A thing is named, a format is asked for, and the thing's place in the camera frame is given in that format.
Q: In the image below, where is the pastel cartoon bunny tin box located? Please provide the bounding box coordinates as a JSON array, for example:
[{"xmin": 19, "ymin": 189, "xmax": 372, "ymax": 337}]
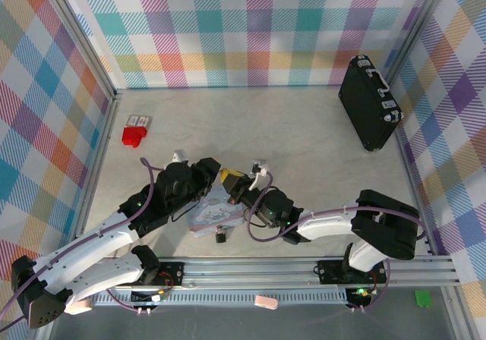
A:
[{"xmin": 189, "ymin": 190, "xmax": 244, "ymax": 239}]

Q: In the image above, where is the red plastic block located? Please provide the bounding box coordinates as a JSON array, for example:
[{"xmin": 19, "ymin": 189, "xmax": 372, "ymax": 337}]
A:
[{"xmin": 121, "ymin": 126, "xmax": 149, "ymax": 148}]

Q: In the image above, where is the small circuit board with LED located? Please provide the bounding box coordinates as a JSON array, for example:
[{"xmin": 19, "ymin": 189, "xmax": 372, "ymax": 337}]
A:
[
  {"xmin": 346, "ymin": 287, "xmax": 377, "ymax": 305},
  {"xmin": 131, "ymin": 289, "xmax": 168, "ymax": 304}
]

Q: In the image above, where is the black briefcase with silver latches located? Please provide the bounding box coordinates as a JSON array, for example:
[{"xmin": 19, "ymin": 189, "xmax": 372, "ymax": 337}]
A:
[{"xmin": 338, "ymin": 54, "xmax": 404, "ymax": 152}]

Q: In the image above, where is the green plastic block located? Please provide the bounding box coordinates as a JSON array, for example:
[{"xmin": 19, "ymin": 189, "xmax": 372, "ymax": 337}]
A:
[{"xmin": 414, "ymin": 289, "xmax": 431, "ymax": 309}]

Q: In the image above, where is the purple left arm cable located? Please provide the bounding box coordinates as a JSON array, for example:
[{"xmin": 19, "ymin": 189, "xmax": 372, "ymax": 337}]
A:
[{"xmin": 0, "ymin": 156, "xmax": 160, "ymax": 328}]

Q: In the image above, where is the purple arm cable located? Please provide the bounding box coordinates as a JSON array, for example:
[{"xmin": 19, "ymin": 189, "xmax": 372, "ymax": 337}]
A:
[
  {"xmin": 245, "ymin": 168, "xmax": 428, "ymax": 313},
  {"xmin": 0, "ymin": 156, "xmax": 160, "ymax": 328}
]

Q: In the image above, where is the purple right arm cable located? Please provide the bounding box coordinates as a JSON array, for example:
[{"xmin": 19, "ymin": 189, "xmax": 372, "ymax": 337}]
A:
[{"xmin": 245, "ymin": 168, "xmax": 428, "ymax": 313}]

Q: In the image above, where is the long aluminium base rail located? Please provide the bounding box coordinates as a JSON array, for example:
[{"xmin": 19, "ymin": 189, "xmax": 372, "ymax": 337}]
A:
[{"xmin": 75, "ymin": 256, "xmax": 460, "ymax": 288}]

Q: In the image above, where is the aluminium side rail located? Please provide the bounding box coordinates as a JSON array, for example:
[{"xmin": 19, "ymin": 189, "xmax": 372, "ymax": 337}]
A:
[
  {"xmin": 393, "ymin": 129, "xmax": 437, "ymax": 257},
  {"xmin": 70, "ymin": 91, "xmax": 123, "ymax": 242}
]

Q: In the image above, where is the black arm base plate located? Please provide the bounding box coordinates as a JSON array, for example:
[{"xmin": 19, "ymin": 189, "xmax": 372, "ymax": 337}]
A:
[
  {"xmin": 131, "ymin": 262, "xmax": 186, "ymax": 288},
  {"xmin": 317, "ymin": 259, "xmax": 387, "ymax": 285}
]

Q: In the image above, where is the slotted grey cable tray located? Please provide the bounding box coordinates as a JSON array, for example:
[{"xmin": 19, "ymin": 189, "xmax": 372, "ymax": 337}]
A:
[{"xmin": 90, "ymin": 292, "xmax": 352, "ymax": 306}]

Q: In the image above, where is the aluminium frame post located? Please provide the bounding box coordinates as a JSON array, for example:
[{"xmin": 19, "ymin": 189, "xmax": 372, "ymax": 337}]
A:
[
  {"xmin": 383, "ymin": 0, "xmax": 455, "ymax": 90},
  {"xmin": 36, "ymin": 0, "xmax": 123, "ymax": 104}
]

